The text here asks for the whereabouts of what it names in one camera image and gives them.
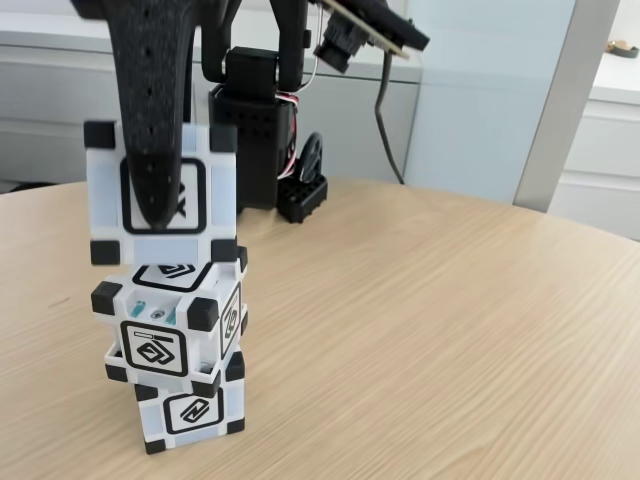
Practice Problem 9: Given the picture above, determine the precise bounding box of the white cube with lightning print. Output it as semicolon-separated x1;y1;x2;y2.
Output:
133;349;247;456

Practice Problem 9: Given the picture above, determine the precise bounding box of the black looped cable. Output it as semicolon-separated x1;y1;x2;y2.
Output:
298;132;325;182

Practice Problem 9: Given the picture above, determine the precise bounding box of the white low cabinet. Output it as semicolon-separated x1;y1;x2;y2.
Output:
0;27;424;194

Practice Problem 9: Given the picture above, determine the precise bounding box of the red white base servo cable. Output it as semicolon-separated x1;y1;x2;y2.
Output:
277;92;304;180

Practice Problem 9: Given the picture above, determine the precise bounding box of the black camera cable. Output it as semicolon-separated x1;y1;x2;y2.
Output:
374;49;406;184

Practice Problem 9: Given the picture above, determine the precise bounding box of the white cube with compartment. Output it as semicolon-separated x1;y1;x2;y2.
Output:
90;244;250;399

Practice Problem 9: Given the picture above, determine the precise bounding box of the grey column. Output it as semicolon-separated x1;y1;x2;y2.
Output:
512;0;621;209

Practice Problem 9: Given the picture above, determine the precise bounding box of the white drawer cabinet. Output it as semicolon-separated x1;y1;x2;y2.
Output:
549;47;640;229

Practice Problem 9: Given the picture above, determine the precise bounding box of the white cube with crossed print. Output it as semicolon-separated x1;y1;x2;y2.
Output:
83;119;239;267

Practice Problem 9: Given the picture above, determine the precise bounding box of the camera board on black mount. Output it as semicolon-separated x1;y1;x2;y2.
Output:
313;0;431;75

